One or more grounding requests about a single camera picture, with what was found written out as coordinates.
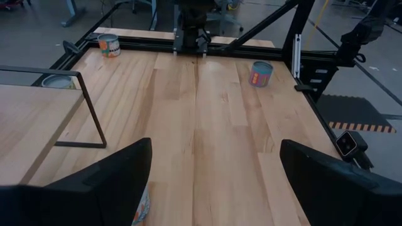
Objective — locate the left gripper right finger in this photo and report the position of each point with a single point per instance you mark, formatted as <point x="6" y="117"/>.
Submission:
<point x="329" y="194"/>

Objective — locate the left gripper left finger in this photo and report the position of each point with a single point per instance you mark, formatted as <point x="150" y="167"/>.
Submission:
<point x="94" y="194"/>

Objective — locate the orange label tin can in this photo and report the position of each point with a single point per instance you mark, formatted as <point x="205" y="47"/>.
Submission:
<point x="143" y="208"/>

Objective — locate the floral orange teal tin can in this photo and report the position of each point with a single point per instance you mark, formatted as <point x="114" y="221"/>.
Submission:
<point x="109" y="47"/>

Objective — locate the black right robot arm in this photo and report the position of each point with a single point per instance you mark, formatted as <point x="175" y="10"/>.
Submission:
<point x="192" y="19"/>

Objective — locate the black mat with hazard stripes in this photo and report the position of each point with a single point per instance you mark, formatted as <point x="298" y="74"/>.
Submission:
<point x="355" y="110"/>

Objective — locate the green label tin can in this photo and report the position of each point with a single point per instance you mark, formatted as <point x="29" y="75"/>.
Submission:
<point x="58" y="82"/>

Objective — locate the pink purple label tin can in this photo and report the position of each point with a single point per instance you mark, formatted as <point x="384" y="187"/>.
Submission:
<point x="260" y="75"/>

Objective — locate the black corner clamp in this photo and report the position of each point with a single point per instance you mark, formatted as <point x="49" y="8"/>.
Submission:
<point x="71" y="47"/>

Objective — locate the grey desk leg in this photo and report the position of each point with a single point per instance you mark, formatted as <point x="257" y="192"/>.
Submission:
<point x="154" y="12"/>
<point x="73" y="12"/>

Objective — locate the grey office chair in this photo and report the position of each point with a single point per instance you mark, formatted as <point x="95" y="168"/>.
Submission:
<point x="224" y="19"/>

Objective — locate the black table-level camera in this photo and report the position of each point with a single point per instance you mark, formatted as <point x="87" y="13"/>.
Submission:
<point x="347" y="143"/>

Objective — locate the black rail clamp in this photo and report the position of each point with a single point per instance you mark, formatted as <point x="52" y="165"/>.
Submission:
<point x="304" y="88"/>

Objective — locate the white frame bracket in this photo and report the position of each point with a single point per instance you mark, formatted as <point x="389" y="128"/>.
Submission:
<point x="296" y="56"/>

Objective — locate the black aluminium table frame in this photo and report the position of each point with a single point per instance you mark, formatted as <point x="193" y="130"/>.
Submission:
<point x="245" y="50"/>

